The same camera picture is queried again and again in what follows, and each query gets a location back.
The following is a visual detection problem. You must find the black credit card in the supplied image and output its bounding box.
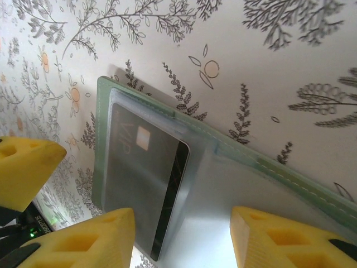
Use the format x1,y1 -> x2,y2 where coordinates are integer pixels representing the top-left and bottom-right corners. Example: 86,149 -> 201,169
103,102 -> 191,262

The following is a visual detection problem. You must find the green card holder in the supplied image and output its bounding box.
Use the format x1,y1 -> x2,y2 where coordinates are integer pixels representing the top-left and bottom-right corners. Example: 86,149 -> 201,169
93,75 -> 357,268

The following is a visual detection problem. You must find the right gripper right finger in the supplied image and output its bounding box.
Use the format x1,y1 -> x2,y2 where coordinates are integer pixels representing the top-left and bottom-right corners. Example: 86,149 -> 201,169
230,205 -> 357,268

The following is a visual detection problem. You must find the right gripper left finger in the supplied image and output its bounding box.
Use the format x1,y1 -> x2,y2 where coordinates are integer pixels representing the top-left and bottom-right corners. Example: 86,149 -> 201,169
0,207 -> 137,268

